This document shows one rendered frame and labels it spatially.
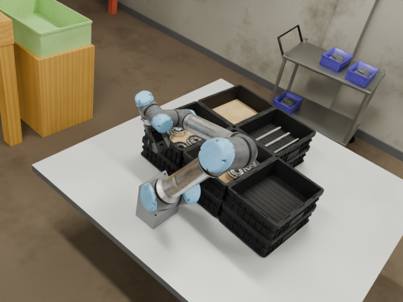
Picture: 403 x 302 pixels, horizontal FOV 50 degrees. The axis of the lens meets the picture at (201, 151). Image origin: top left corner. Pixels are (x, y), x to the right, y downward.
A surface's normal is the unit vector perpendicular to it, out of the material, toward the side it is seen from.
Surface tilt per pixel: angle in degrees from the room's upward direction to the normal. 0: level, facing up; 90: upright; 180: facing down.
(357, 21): 90
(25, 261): 0
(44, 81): 90
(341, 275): 0
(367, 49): 90
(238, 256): 0
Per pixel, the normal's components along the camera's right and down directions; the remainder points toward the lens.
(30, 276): 0.18, -0.77
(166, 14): -0.63, 0.39
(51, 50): 0.77, 0.49
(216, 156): -0.64, 0.02
